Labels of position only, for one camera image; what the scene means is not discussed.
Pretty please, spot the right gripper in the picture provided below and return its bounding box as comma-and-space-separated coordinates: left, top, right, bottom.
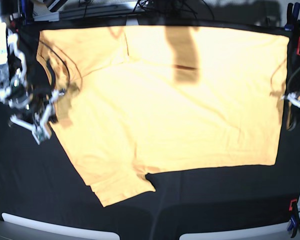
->
8, 89, 55, 125

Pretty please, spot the yellow t-shirt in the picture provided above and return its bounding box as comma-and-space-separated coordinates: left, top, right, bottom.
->
36, 25, 289, 207

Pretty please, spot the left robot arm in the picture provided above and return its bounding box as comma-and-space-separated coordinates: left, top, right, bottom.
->
281, 89, 300, 132

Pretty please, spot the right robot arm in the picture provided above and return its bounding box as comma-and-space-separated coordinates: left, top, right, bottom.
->
0, 15, 60, 131

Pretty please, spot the black table cloth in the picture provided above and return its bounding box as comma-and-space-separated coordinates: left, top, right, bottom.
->
0, 22, 300, 240

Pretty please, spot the blue clamp top right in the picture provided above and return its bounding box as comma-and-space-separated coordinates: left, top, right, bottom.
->
284, 2, 300, 32

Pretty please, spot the red blue clamp bottom right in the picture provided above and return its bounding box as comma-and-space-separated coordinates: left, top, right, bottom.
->
287, 199, 300, 239

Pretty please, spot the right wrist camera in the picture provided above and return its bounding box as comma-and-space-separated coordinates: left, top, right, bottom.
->
31, 123, 52, 145

